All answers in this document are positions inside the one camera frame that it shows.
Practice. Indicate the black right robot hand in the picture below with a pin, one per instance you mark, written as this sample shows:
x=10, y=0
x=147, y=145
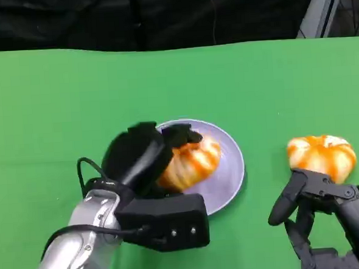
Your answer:
x=358, y=215

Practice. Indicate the lilac plate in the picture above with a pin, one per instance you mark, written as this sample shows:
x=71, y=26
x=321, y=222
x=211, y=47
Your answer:
x=227, y=174

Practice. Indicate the orange white toy bread roll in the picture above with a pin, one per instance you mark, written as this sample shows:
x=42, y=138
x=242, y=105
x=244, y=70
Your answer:
x=321, y=153
x=199, y=160

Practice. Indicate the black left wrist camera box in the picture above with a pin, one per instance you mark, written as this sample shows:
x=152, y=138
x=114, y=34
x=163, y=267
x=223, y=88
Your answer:
x=172, y=217

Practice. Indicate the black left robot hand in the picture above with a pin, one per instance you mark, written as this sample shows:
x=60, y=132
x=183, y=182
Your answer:
x=132, y=155

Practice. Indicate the grey metal frame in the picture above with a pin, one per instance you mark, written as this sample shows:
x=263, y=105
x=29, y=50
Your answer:
x=321, y=10

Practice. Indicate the green table cloth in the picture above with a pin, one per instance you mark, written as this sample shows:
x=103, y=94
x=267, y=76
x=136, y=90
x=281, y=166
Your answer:
x=74, y=101

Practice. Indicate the black backdrop curtain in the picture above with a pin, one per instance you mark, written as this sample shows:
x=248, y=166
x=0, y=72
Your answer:
x=69, y=19

